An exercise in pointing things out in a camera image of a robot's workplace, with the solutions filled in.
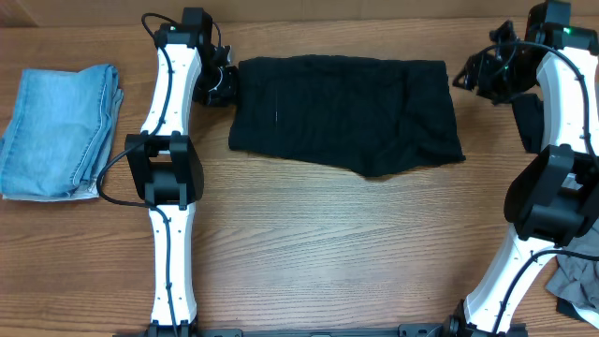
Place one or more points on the dark folded garment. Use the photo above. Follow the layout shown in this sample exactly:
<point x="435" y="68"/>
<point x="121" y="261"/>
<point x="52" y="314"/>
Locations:
<point x="529" y="116"/>

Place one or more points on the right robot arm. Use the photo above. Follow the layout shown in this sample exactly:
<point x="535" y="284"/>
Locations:
<point x="548" y="78"/>

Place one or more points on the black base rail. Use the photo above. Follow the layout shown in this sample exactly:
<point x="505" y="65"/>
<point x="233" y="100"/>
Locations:
<point x="403" y="330"/>

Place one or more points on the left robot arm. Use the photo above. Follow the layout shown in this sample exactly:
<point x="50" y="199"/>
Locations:
<point x="165" y="167"/>

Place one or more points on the dark green shorts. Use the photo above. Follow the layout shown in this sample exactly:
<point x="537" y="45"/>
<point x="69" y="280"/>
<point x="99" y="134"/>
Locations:
<point x="374" y="117"/>

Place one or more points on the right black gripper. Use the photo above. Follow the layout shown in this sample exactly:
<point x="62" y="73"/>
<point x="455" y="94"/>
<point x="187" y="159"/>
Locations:
<point x="478" y="74"/>

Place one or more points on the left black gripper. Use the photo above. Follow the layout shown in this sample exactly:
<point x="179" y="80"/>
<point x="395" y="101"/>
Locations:
<point x="225" y="85"/>

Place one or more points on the folded light blue jeans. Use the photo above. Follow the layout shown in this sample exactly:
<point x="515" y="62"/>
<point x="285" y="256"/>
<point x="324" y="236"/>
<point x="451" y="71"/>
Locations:
<point x="60" y="135"/>

